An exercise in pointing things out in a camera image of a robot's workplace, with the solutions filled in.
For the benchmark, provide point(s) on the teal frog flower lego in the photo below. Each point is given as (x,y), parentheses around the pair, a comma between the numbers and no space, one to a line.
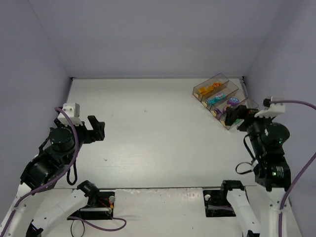
(220,96)

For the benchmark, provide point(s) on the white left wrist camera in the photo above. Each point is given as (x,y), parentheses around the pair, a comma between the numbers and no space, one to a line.
(72,110)

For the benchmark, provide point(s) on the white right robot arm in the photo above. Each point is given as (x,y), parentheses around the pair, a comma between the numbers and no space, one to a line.
(271,173)

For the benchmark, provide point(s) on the purple rounded lego brick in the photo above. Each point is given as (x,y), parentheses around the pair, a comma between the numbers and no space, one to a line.
(233,101)

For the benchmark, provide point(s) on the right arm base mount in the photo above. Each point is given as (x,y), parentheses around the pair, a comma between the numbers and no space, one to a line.
(215,200)

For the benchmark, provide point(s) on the purple hollow lego brick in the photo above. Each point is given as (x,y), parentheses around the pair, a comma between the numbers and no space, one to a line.
(227,106)

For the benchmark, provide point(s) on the yellow curved lego brick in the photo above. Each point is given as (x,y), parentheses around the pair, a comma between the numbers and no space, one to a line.
(202,89)

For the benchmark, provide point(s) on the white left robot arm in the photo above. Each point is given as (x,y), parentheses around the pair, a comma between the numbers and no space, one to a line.
(57,155)

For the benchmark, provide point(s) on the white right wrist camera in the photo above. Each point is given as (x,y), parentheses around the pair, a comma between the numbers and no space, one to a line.
(271,108)

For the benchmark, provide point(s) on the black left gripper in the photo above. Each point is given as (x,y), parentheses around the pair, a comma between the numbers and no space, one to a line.
(89,133)

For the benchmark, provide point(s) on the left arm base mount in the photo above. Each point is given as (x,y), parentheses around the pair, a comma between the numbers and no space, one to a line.
(99,205)

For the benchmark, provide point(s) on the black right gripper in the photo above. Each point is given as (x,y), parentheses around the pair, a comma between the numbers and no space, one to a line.
(242,116)

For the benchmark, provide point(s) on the purple butterfly lego brick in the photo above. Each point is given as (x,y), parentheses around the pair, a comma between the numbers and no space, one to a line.
(218,113)

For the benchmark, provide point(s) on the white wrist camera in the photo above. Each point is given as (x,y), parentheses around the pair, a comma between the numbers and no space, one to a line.
(271,108)
(72,110)

